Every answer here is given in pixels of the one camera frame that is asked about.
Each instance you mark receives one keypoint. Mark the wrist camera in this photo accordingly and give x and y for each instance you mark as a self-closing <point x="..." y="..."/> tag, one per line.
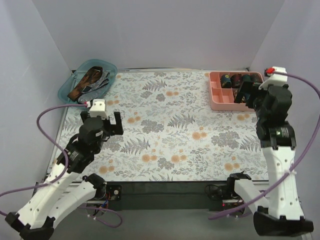
<point x="276" y="76"/>
<point x="97" y="108"/>

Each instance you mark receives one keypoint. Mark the floral table mat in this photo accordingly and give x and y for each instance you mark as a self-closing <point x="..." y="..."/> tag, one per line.
<point x="172" y="134"/>

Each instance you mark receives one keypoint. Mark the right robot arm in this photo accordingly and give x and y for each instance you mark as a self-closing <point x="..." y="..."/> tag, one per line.
<point x="280" y="162"/>

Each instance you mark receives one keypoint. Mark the brown orange tie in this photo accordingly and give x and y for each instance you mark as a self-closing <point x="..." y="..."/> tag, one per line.
<point x="90" y="77"/>

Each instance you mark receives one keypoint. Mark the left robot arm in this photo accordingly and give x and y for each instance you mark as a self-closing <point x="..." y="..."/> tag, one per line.
<point x="38" y="219"/>

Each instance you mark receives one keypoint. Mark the pink compartment tray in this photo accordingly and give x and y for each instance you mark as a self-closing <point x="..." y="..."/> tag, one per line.
<point x="222" y="99"/>

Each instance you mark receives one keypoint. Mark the dark red rolled tie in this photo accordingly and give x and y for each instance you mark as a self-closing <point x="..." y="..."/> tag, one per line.
<point x="236" y="80"/>

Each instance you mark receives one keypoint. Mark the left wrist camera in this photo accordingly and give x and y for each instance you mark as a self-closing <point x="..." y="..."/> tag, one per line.
<point x="97" y="108"/>

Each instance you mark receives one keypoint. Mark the grey patterned tie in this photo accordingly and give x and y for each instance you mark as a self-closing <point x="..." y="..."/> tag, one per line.
<point x="94" y="90"/>

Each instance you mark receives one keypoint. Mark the teal rolled tie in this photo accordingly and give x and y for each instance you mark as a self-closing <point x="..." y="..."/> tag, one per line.
<point x="246" y="78"/>

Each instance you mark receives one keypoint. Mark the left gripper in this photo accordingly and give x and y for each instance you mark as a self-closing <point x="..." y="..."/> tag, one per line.
<point x="106" y="124"/>

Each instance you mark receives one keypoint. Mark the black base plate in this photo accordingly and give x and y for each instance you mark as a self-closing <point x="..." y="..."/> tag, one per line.
<point x="167" y="195"/>

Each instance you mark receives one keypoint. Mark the teal plastic bin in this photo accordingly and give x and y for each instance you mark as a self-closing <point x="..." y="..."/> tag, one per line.
<point x="75" y="78"/>

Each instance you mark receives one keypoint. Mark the black rolled tie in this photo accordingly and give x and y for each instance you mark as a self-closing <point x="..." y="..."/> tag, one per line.
<point x="256" y="78"/>

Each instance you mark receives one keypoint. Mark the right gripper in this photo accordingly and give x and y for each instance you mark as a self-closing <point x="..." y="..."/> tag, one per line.
<point x="251" y="93"/>

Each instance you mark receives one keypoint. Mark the navy yellow floral tie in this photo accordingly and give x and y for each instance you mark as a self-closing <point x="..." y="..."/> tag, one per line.
<point x="225" y="81"/>

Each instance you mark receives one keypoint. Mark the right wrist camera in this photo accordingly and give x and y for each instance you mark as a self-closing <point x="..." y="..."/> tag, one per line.
<point x="276" y="76"/>

